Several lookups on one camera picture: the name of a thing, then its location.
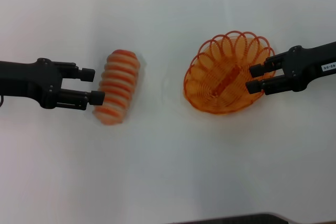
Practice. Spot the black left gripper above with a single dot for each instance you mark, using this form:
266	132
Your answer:
31	79

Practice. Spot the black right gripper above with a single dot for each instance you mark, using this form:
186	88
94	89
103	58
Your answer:
307	66

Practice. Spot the orange white striped bread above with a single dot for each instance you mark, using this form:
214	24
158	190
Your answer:
118	85

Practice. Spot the orange woven plastic basket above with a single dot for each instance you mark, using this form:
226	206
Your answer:
210	90

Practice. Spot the dark robot chest edge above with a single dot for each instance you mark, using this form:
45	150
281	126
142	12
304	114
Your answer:
236	218

